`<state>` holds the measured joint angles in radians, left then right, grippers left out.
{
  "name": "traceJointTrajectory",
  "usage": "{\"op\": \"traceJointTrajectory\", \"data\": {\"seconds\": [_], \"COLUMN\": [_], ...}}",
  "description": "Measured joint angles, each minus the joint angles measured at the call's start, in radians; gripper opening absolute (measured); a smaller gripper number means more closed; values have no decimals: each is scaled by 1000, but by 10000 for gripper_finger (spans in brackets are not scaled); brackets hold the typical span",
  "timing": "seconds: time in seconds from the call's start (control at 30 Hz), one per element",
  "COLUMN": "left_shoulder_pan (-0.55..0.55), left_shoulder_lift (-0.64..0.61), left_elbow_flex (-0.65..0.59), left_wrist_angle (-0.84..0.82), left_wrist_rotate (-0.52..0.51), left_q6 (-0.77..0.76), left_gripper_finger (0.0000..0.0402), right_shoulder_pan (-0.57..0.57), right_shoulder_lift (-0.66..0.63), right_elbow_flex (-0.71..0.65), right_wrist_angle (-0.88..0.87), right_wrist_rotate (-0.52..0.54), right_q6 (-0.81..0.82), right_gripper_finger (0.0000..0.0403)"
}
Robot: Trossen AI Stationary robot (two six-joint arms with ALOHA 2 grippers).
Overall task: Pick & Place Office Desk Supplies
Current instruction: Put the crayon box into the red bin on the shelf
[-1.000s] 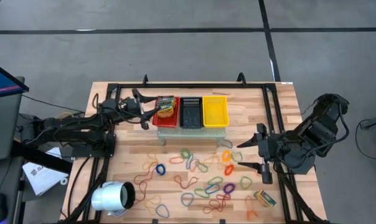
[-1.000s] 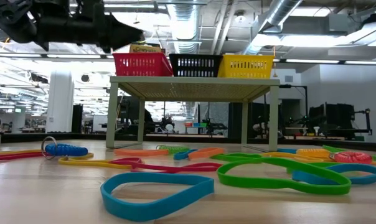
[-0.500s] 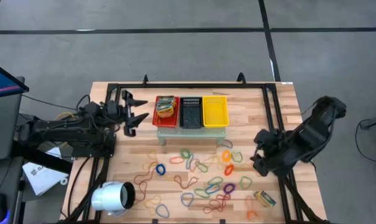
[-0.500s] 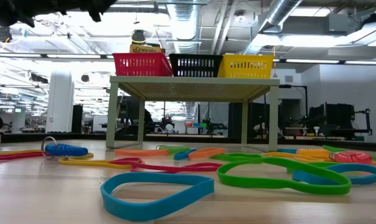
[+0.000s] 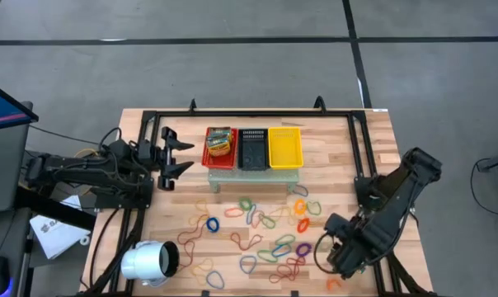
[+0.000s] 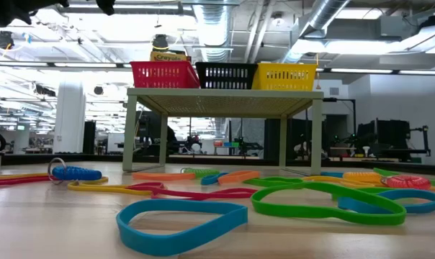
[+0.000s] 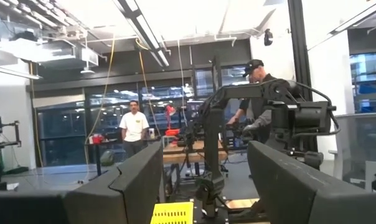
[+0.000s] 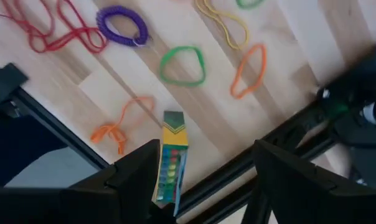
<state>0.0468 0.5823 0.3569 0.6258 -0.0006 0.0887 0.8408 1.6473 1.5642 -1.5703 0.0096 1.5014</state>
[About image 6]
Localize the green spiral coil keychain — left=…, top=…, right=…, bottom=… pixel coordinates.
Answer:
left=180, top=167, right=224, bottom=178

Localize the ribbed ventilation duct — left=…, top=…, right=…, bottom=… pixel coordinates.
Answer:
left=194, top=0, right=236, bottom=63

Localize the blue spiral coil keychain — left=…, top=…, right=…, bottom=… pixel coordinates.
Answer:
left=47, top=157, right=104, bottom=186

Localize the narrow black cabinet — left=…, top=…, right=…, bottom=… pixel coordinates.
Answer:
left=82, top=120, right=97, bottom=155

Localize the red plastic basket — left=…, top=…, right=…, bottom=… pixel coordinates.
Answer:
left=130, top=60, right=201, bottom=89

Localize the green rubber band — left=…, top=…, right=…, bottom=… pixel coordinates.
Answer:
left=373, top=167, right=435, bottom=187
left=331, top=186, right=397, bottom=201
left=243, top=176, right=305, bottom=188
left=251, top=181, right=408, bottom=227

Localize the black plastic basket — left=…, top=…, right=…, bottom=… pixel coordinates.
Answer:
left=194, top=61, right=258, bottom=91

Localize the yellow spiral coil keychain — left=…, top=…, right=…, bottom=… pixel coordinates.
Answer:
left=342, top=171, right=385, bottom=184

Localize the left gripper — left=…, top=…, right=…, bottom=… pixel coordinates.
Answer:
left=0, top=0, right=116, bottom=28

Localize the silver ventilation duct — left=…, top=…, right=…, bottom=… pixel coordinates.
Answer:
left=280, top=0, right=351, bottom=64

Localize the orange rubber band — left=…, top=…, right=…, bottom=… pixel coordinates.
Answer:
left=217, top=170, right=261, bottom=186
left=131, top=171, right=197, bottom=181

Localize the white pillar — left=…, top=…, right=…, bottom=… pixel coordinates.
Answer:
left=53, top=79, right=86, bottom=155

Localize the yellow plastic basket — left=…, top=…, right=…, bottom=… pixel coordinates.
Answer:
left=251, top=63, right=318, bottom=91

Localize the long red rubber band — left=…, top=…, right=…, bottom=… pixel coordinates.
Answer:
left=125, top=181, right=259, bottom=201

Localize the yellow Crayola crayon box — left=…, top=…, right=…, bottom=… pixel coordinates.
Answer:
left=149, top=50, right=192, bottom=63

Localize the black aluminium table frame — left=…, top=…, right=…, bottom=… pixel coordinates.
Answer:
left=0, top=153, right=435, bottom=177

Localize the orange spiral coil keychain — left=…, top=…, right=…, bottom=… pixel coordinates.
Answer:
left=380, top=174, right=432, bottom=191

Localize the clear acrylic stand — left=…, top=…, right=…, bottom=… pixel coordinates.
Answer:
left=122, top=87, right=325, bottom=176

